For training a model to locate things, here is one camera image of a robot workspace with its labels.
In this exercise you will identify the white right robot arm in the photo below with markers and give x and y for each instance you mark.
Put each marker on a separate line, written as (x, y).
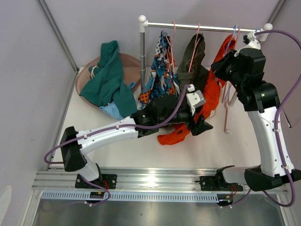
(261, 103)

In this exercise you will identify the patterned blue orange shorts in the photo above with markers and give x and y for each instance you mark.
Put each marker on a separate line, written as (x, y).
(163, 78)

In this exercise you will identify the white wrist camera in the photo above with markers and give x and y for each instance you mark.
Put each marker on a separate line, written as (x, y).
(250, 42)
(194, 98)

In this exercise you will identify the olive green shorts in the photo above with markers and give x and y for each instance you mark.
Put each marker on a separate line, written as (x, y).
(199, 74)

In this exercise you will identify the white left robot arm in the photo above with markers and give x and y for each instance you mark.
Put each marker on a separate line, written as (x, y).
(75, 145)

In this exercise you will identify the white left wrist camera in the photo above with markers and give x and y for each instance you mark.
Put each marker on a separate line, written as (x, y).
(194, 98)

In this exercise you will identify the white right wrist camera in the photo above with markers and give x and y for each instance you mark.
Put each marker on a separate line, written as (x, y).
(250, 42)

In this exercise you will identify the grey slotted cable duct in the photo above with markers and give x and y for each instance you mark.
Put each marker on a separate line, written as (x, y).
(131, 196)

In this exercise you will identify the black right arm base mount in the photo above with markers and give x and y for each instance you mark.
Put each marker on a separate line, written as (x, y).
(217, 183)

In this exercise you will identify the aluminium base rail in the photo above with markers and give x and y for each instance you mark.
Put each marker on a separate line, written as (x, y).
(162, 180)

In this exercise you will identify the dark teal shorts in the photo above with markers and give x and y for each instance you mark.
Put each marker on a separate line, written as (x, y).
(106, 71)

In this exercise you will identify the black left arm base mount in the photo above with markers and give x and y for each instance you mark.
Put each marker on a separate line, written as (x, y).
(107, 181)

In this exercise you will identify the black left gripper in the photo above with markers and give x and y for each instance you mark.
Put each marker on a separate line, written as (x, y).
(201, 125)

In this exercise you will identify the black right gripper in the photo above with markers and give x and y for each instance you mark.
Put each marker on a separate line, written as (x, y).
(218, 67)

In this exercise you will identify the pink translucent plastic basin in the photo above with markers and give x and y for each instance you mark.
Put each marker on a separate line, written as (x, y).
(131, 67)

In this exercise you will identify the pink hanger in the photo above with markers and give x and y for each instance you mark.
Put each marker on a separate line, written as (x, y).
(228, 84)
(170, 57)
(196, 42)

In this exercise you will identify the light blue shorts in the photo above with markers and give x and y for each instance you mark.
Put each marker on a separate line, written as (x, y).
(117, 100)

